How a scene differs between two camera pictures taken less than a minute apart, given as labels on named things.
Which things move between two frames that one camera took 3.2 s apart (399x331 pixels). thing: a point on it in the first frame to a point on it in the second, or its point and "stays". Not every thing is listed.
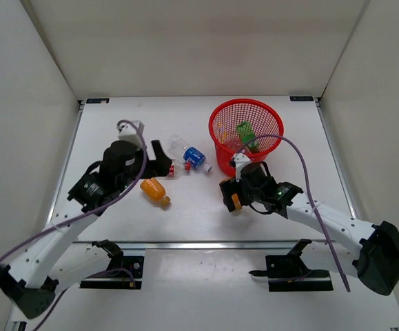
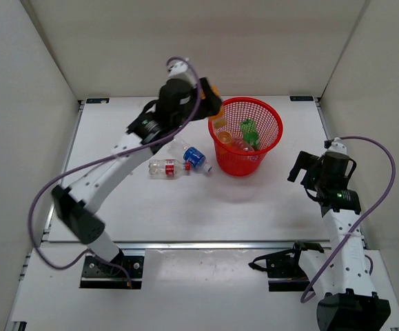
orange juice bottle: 231,191 to 224,139
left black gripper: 160,166 to 211,105
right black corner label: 302,98 stays
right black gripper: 245,201 to 304,161
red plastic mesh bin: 251,127 stays
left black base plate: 123,272 stays
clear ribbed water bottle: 234,145 to 249,150
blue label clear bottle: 180,147 stays
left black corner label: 97,101 stays
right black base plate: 289,273 stays
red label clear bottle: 178,169 stays
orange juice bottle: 156,190 to 218,119
